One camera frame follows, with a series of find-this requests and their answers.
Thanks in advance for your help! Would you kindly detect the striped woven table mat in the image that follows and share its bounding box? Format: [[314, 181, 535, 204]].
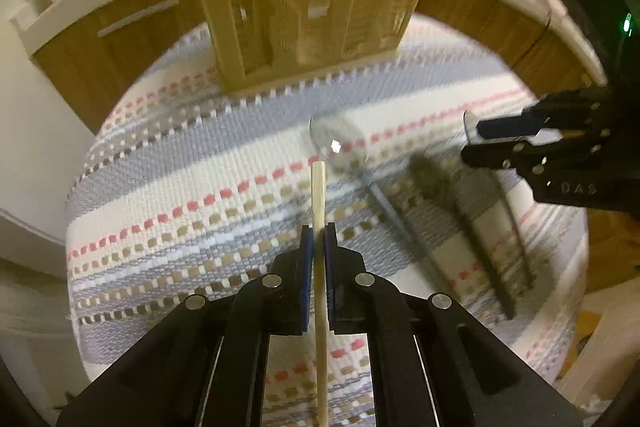
[[65, 14, 588, 427]]

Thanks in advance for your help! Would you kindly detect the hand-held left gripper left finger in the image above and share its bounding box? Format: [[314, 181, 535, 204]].
[[57, 224, 317, 427]]

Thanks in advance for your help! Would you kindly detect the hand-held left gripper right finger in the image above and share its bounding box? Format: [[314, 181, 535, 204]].
[[322, 222, 586, 427]]

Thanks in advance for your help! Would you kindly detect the yellow plastic utensil basket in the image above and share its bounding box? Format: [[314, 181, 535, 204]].
[[185, 0, 446, 95]]

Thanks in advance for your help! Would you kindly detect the wooden base cabinet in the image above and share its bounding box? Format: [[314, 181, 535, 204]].
[[30, 0, 601, 132]]

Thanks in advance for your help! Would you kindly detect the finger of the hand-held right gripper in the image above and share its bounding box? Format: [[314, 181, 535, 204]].
[[460, 136, 610, 176], [476, 87, 615, 140]]

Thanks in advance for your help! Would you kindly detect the long metal drawer handle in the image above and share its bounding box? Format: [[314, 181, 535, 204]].
[[97, 0, 181, 38]]

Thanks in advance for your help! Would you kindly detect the clear plastic spoon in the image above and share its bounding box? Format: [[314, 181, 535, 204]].
[[309, 113, 441, 288], [462, 109, 535, 293]]

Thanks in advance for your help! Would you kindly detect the black power cable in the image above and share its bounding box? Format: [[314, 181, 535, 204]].
[[510, 0, 553, 70]]

